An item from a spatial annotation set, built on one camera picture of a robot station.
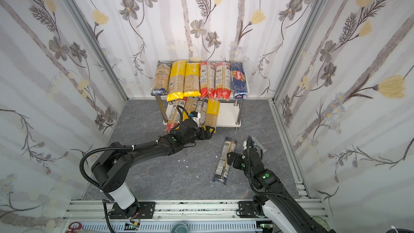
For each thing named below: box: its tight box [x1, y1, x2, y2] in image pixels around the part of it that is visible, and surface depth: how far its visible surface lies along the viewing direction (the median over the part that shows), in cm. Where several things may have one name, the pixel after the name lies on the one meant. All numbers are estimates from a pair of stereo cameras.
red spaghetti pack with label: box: [199, 60, 216, 101], surface depth 79 cm
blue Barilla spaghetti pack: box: [231, 62, 248, 100], surface depth 77 cm
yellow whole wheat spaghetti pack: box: [182, 90, 202, 122], surface depth 75 cm
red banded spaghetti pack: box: [165, 97, 188, 133], surface depth 100 cm
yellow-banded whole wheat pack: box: [166, 59, 187, 102], surface depth 78 cm
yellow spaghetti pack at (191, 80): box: [183, 62, 201, 98], surface depth 80 cm
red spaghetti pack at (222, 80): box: [214, 62, 232, 101], surface depth 80 cm
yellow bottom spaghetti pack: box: [203, 98, 221, 133], surface depth 103 cm
